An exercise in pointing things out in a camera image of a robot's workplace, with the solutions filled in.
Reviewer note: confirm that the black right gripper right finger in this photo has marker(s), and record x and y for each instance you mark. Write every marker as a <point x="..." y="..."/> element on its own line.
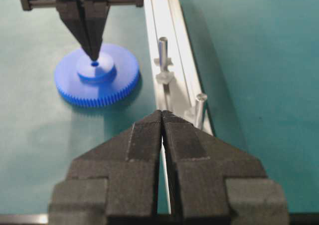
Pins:
<point x="214" y="183"/>

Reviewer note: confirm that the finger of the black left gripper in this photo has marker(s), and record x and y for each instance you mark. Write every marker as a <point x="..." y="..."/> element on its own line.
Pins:
<point x="72" y="15"/>
<point x="96" y="13"/>

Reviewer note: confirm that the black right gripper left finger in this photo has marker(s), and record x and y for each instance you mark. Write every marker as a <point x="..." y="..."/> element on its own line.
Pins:
<point x="115" y="183"/>

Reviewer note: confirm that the large blue plastic gear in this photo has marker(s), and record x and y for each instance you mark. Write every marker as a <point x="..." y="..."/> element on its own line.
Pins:
<point x="87" y="83"/>

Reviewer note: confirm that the steel shaft near rail centre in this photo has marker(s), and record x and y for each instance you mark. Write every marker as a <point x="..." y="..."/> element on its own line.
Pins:
<point x="163" y="58"/>

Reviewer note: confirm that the steel shaft near rail end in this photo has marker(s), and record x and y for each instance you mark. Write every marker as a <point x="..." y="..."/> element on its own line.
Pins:
<point x="200" y="107"/>

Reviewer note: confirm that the aluminium extrusion rail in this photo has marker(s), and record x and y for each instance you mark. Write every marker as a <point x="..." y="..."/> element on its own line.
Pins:
<point x="165" y="18"/>

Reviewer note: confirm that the white bracket pair centre shaft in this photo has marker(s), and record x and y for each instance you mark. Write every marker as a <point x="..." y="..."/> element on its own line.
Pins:
<point x="164" y="77"/>

